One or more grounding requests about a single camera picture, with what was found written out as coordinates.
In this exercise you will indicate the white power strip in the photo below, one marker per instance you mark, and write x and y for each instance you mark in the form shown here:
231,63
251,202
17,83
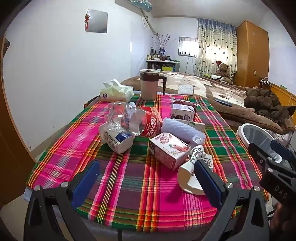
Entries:
266,81

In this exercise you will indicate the beige brown lidded mug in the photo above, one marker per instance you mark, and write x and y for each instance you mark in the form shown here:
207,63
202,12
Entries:
149,85

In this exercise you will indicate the pink floral drink carton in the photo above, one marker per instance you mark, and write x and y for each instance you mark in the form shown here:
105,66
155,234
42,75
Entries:
168,148

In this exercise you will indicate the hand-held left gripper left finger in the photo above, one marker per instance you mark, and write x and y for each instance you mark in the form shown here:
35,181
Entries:
86,180

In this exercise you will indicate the purple maroon drink carton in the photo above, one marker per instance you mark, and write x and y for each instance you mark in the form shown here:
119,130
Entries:
182,112

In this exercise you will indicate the small clear packet on bed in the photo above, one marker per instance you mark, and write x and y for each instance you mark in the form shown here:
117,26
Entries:
185,90

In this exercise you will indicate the wrapped air conditioner pipe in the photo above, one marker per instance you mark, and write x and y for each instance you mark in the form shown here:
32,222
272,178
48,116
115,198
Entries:
149,23

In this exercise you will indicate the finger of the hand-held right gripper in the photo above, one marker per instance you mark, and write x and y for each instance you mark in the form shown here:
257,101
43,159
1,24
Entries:
259,155
279,150

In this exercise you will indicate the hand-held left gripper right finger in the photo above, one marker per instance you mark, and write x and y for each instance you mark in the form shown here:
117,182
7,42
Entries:
208,183

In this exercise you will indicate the wooden headboard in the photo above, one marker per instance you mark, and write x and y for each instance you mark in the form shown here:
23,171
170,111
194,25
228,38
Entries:
283,92

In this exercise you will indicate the pink green plaid tablecloth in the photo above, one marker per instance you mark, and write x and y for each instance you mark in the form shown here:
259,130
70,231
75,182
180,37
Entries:
129,180

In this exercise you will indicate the red knot ornament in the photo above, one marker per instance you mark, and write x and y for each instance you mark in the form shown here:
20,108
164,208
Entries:
87,19

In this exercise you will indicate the clear bottle with red label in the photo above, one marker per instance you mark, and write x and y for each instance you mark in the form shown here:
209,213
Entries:
122,118

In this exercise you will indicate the small window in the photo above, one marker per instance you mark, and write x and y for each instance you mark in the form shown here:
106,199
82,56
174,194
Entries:
187,46

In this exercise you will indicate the brown printed blanket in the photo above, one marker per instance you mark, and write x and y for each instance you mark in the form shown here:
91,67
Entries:
208,88

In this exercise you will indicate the wooden wardrobe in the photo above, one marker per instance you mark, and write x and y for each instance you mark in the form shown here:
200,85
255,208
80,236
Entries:
251,53

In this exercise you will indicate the person's right hand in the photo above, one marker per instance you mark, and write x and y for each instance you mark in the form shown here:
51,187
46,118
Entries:
281,217

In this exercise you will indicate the vase with bare branches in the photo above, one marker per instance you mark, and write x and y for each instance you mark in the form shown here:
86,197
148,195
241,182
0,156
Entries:
161,46

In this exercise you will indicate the white crushed carton blue label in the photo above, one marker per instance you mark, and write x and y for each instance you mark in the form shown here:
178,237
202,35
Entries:
115,141

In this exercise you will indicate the dark flat case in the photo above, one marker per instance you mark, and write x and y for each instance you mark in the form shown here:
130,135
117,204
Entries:
223,102

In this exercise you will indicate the cluttered shelf unit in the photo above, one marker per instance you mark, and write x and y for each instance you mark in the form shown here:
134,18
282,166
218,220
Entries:
161,64

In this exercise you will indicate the dark brown jacket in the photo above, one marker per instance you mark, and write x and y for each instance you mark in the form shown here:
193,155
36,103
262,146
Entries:
266,102

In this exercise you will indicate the wooden door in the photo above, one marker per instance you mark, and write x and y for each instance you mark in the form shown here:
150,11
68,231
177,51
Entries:
11,139

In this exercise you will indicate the patterned curtain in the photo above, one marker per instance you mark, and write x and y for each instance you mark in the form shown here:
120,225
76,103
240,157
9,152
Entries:
215,46

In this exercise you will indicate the crushed white paper cup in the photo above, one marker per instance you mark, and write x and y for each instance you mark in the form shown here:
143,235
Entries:
190,178

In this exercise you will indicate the soft tissue pack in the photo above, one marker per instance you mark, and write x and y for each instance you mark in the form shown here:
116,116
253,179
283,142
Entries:
116,92

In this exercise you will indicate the square wall mirror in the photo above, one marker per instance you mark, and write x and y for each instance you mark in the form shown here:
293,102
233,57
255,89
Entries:
98,20

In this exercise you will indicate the brown teddy bear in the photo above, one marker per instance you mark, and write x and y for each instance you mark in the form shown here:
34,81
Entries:
223,70

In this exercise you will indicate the white round waste bin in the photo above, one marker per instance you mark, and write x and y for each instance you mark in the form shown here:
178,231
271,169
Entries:
256,136

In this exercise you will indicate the white bed sheet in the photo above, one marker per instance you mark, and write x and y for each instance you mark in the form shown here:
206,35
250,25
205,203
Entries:
283,140

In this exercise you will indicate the red box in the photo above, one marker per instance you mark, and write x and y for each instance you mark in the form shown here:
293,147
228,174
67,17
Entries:
155,111

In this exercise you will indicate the covered air conditioner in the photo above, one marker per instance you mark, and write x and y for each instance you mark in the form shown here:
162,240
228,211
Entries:
138,4

